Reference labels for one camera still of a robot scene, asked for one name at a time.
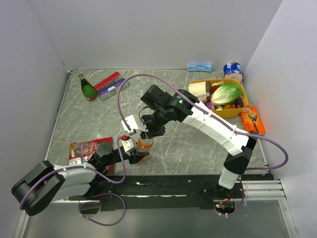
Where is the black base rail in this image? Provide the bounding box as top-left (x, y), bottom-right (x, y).
top-left (69, 175), bottom-right (274, 211)

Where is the yellow plastic basket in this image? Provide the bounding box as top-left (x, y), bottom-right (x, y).
top-left (187, 78), bottom-right (249, 119)

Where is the purple eggplant toy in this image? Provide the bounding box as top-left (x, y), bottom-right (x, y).
top-left (234, 97), bottom-right (244, 109)

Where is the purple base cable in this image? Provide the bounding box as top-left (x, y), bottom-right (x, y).
top-left (78, 193), bottom-right (127, 227)

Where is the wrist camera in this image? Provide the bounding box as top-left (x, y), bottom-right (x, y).
top-left (121, 135), bottom-right (137, 153)
top-left (121, 115), bottom-right (148, 135)

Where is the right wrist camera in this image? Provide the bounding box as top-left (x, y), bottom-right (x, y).
top-left (121, 115), bottom-right (148, 135)

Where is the red snack bag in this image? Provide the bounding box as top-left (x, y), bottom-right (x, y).
top-left (68, 137), bottom-right (112, 166)

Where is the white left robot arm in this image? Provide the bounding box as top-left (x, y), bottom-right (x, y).
top-left (11, 142), bottom-right (149, 216)

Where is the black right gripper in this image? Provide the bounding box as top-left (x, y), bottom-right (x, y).
top-left (136, 107), bottom-right (169, 140)

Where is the orange tea bottle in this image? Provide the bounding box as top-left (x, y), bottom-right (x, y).
top-left (136, 137), bottom-right (154, 153)

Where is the blue tissue pack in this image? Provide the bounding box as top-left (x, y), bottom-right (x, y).
top-left (187, 63), bottom-right (214, 72)

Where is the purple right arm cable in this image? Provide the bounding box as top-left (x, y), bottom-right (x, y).
top-left (116, 73), bottom-right (289, 171)

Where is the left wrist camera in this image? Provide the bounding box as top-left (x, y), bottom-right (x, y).
top-left (121, 135), bottom-right (137, 153)

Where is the green cabbage toy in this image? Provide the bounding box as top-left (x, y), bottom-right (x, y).
top-left (211, 83), bottom-right (243, 106)

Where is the green glass bottle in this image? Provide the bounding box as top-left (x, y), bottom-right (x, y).
top-left (79, 74), bottom-right (97, 101)

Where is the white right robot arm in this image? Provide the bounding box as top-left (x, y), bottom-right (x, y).
top-left (141, 85), bottom-right (256, 198)

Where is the purple silver box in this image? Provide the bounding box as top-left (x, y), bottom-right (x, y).
top-left (97, 78), bottom-right (125, 101)

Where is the red flat box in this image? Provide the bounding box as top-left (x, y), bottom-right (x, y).
top-left (94, 71), bottom-right (121, 91)

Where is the blue white can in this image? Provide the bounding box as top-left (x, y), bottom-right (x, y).
top-left (223, 61), bottom-right (243, 82)

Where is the beige paper roll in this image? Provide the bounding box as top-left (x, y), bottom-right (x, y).
top-left (188, 81), bottom-right (212, 103)

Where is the orange razor package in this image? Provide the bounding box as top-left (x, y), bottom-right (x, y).
top-left (240, 105), bottom-right (265, 135)

